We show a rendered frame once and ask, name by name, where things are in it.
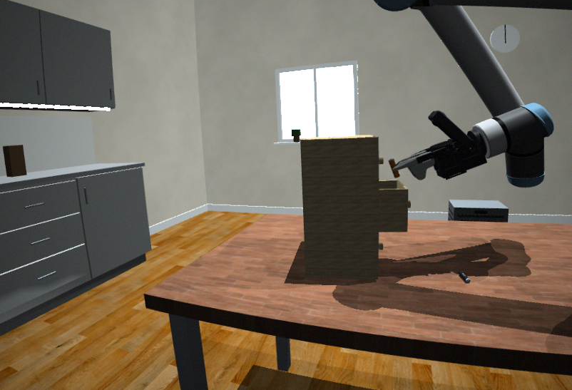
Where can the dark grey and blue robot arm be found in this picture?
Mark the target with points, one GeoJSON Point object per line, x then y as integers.
{"type": "Point", "coordinates": [516, 129]}

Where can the black battery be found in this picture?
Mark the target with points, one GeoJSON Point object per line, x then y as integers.
{"type": "Point", "coordinates": [466, 279]}

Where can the orange aa battery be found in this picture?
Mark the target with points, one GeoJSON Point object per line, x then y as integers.
{"type": "Point", "coordinates": [393, 165]}

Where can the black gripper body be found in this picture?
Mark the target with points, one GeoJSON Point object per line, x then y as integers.
{"type": "Point", "coordinates": [458, 159]}

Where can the wooden chest of drawers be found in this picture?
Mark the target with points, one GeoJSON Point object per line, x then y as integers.
{"type": "Point", "coordinates": [340, 194]}

